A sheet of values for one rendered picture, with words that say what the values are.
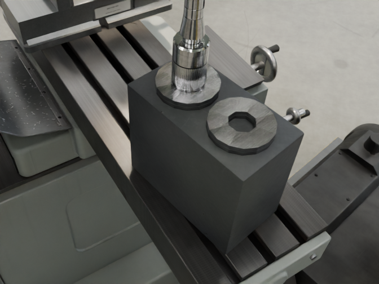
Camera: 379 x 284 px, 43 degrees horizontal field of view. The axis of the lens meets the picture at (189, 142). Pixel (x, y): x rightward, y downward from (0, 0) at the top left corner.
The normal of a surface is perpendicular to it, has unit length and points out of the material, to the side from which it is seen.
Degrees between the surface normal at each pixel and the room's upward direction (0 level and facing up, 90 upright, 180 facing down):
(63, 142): 90
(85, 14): 90
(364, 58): 0
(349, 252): 0
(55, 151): 90
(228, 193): 90
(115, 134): 0
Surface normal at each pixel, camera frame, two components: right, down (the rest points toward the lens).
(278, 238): 0.06, -0.65
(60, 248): 0.54, 0.66
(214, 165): -0.73, 0.49
